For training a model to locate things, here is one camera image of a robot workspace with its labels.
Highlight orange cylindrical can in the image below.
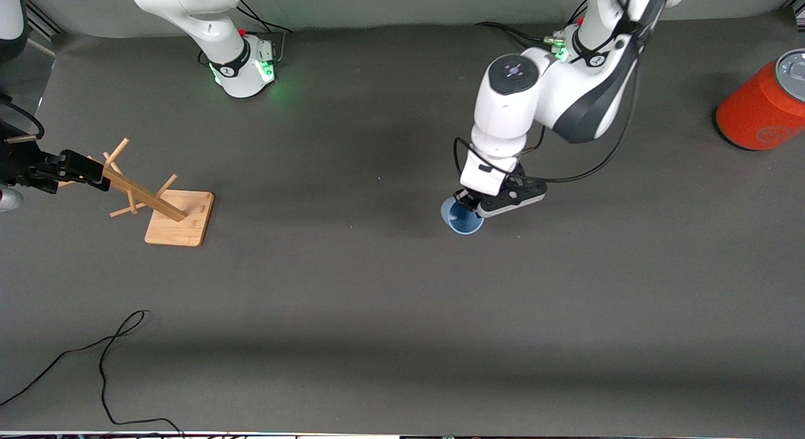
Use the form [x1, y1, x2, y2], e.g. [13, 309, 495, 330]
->
[716, 48, 805, 152]

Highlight black arm base cable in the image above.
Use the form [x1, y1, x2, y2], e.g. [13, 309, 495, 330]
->
[223, 0, 296, 65]
[475, 0, 589, 56]

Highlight aluminium frame rail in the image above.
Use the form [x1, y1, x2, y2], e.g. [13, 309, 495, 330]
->
[25, 0, 67, 37]

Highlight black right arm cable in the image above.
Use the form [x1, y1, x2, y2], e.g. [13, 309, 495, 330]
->
[0, 93, 45, 142]

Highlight thin black loose cable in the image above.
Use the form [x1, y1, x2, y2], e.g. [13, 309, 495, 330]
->
[0, 310, 186, 436]

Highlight light blue plastic cup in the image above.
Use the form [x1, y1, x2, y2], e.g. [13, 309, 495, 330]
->
[440, 196, 485, 236]

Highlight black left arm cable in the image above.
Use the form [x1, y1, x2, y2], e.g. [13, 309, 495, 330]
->
[453, 24, 643, 186]

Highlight wooden mug tree rack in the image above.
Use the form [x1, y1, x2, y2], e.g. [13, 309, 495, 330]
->
[57, 137, 215, 247]

